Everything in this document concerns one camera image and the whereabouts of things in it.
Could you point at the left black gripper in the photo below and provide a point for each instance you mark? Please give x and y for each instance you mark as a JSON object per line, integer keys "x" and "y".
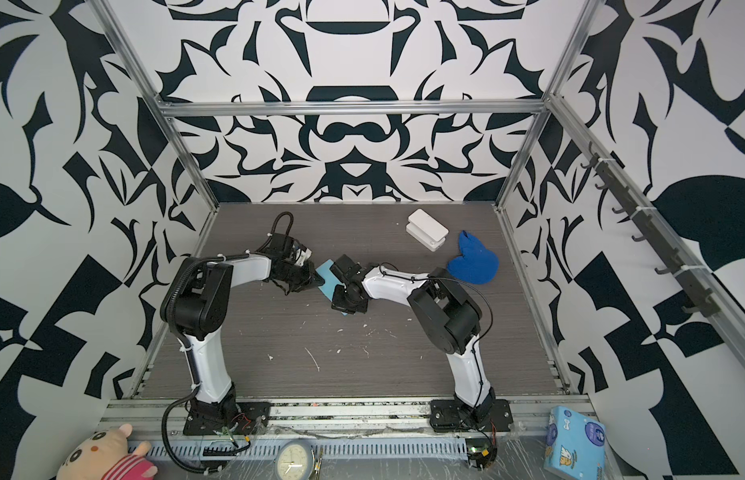
{"x": 310, "y": 281}

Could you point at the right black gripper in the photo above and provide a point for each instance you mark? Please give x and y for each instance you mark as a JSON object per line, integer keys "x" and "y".
{"x": 337, "y": 304}

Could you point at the light blue paper sheet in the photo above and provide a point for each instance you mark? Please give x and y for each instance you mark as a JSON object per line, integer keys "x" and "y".
{"x": 330, "y": 280}

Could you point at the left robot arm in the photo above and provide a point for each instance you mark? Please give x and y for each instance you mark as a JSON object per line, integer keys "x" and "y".
{"x": 196, "y": 305}

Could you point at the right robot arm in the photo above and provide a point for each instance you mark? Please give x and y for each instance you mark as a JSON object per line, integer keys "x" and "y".
{"x": 449, "y": 316}

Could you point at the white rectangular box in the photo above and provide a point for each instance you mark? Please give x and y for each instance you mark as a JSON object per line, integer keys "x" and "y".
{"x": 427, "y": 230}

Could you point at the blue cloth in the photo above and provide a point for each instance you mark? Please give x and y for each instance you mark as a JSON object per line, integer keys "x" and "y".
{"x": 476, "y": 264}

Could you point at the round analog clock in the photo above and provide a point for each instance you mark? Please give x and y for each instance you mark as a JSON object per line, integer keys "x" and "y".
{"x": 295, "y": 461}

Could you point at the small black electronics module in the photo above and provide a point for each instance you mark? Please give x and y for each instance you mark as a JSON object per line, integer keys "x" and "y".
{"x": 481, "y": 453}

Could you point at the pink plush toy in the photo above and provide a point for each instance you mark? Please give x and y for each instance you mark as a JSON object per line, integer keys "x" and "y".
{"x": 104, "y": 455}

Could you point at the blue tissue pack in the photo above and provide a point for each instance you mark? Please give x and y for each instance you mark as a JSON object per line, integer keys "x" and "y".
{"x": 575, "y": 446}

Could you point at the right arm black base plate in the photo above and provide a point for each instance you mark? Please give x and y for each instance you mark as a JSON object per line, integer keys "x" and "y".
{"x": 452, "y": 415}

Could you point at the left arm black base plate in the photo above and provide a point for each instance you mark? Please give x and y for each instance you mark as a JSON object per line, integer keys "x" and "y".
{"x": 240, "y": 418}

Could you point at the white slotted cable duct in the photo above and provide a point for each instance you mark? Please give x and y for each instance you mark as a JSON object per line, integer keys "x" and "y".
{"x": 335, "y": 449}

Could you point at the black wall hook rack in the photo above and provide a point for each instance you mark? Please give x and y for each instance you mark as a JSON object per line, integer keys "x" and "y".
{"x": 655, "y": 231}

